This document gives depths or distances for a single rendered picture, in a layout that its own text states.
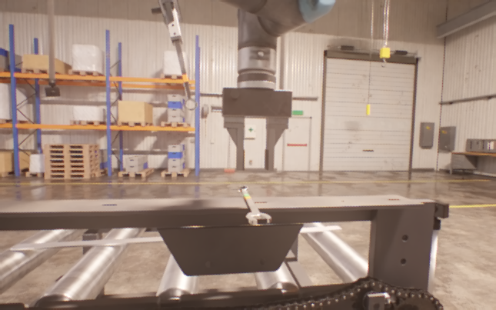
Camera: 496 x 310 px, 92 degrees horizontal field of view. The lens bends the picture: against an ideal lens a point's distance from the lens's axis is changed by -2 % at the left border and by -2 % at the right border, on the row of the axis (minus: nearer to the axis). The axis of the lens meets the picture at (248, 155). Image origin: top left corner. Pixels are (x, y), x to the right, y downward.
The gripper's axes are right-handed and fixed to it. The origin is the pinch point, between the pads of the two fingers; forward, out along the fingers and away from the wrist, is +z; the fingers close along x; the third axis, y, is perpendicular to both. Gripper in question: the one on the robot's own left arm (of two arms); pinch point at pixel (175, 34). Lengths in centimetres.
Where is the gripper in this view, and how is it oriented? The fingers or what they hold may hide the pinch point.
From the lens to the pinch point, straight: 71.6
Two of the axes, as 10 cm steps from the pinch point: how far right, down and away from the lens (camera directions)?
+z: 2.4, 9.6, -1.6
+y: -9.7, 2.3, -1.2
